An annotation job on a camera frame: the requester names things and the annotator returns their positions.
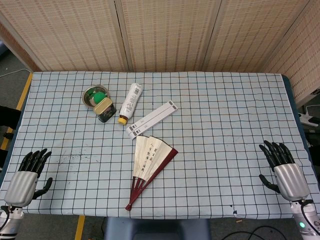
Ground dark tin with gold lid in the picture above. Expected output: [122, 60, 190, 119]
[93, 97, 117, 123]

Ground green ball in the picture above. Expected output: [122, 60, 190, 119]
[90, 91, 105, 105]

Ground red ribbed paper folding fan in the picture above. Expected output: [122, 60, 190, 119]
[125, 135, 179, 212]

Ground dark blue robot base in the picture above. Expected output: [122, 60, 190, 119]
[103, 216, 211, 240]

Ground woven folding screen panel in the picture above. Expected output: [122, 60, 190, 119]
[202, 0, 310, 73]
[0, 0, 130, 73]
[261, 9, 320, 105]
[121, 0, 217, 73]

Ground long white paper strip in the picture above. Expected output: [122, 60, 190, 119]
[126, 100, 175, 133]
[129, 103, 179, 140]

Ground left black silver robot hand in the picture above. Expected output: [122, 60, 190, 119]
[3, 148, 54, 208]

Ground steel bowl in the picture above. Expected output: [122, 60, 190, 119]
[82, 86, 110, 109]

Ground black floor cable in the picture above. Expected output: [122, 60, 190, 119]
[239, 224, 301, 240]

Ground white bottle with yellow cap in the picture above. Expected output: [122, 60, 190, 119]
[117, 82, 143, 125]

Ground blue grid tablecloth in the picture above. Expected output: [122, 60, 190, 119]
[0, 71, 313, 221]

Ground black equipment block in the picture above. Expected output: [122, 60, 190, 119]
[0, 104, 22, 151]

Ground brown woven screen panel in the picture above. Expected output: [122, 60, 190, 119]
[0, 22, 42, 73]

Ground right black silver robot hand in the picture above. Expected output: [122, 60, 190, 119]
[258, 140, 311, 202]

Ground white floor cable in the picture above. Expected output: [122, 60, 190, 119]
[0, 67, 30, 79]

